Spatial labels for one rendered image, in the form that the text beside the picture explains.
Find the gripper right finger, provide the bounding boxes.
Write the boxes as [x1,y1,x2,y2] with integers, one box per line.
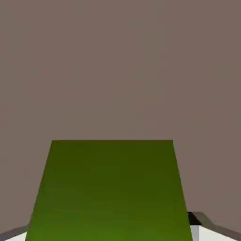
[186,211,241,241]

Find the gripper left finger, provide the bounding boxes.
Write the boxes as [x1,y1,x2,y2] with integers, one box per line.
[0,223,31,241]

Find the small green cube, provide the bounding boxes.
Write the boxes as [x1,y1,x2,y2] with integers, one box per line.
[24,139,194,241]

